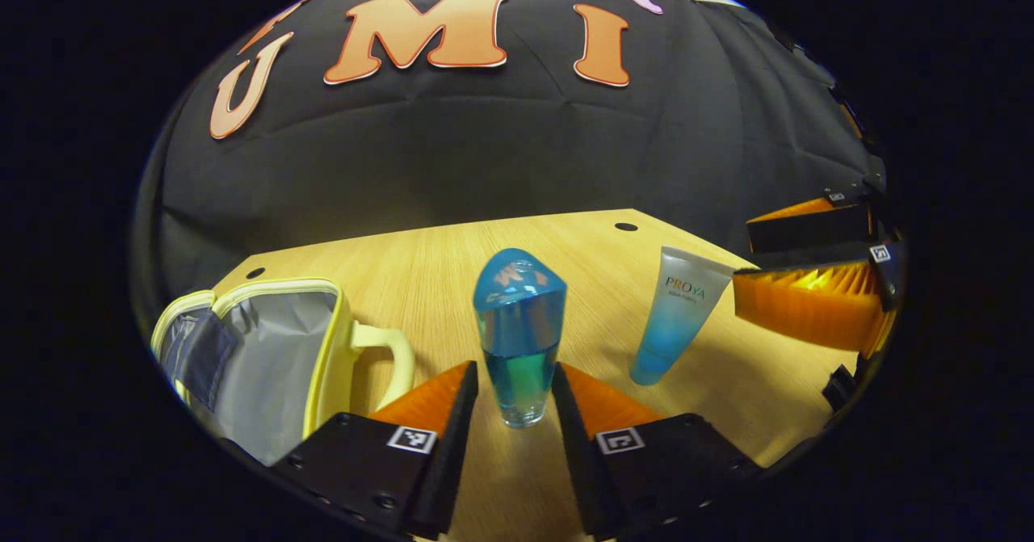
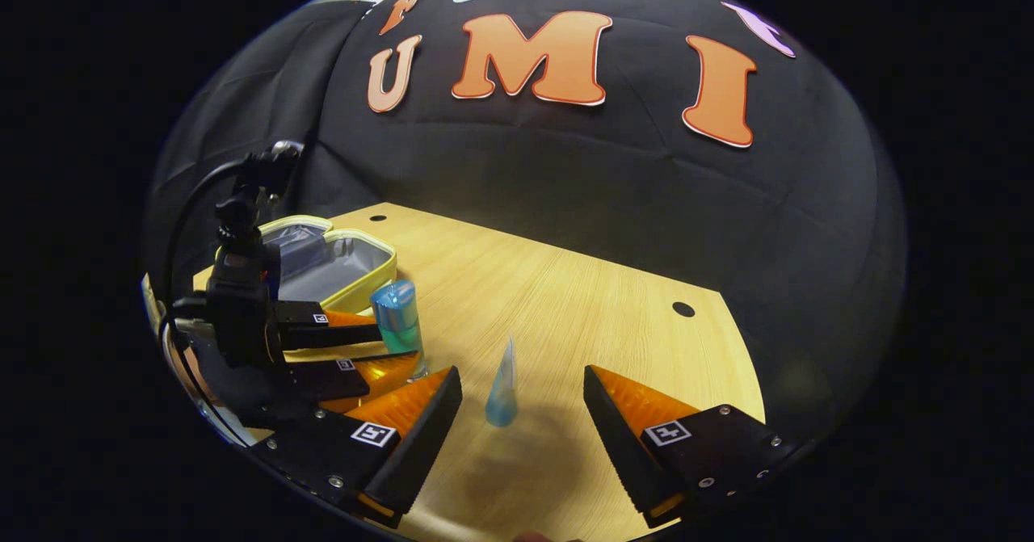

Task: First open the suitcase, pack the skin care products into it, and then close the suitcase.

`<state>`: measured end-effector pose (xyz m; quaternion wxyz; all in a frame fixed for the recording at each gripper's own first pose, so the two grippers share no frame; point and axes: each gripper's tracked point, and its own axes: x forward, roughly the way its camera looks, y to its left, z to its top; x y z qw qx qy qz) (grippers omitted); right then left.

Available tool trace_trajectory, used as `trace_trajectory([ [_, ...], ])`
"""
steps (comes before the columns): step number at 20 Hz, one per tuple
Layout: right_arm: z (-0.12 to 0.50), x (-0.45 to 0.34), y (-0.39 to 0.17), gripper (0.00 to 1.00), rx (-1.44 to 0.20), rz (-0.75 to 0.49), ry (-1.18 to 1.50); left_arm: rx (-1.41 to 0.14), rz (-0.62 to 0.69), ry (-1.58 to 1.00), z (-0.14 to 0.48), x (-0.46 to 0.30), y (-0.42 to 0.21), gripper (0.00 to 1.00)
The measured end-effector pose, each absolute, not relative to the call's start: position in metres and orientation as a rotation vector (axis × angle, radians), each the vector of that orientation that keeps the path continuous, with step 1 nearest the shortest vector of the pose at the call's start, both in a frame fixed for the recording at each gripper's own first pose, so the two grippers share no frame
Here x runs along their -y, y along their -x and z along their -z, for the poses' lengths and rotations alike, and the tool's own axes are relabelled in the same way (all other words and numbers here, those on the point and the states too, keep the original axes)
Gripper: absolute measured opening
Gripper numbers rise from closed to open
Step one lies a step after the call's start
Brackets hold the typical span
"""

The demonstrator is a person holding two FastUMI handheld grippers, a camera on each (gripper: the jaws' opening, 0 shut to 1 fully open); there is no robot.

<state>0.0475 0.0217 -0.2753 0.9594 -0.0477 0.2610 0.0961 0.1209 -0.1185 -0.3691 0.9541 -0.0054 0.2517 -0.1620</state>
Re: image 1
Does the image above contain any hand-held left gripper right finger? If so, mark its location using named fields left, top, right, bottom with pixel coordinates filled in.
left=552, top=362, right=760, bottom=541

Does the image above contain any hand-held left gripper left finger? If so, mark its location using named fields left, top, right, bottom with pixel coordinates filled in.
left=271, top=360, right=479, bottom=541

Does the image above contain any white blue skincare tube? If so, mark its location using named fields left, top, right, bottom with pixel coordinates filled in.
left=630, top=246, right=734, bottom=387

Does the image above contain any clear blue skincare bottle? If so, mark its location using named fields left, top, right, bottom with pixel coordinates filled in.
left=473, top=248, right=568, bottom=430

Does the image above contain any cream yellow suitcase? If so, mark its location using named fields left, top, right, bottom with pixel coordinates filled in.
left=151, top=277, right=417, bottom=468

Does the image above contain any black backdrop cloth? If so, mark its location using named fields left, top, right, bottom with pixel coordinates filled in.
left=133, top=0, right=889, bottom=300

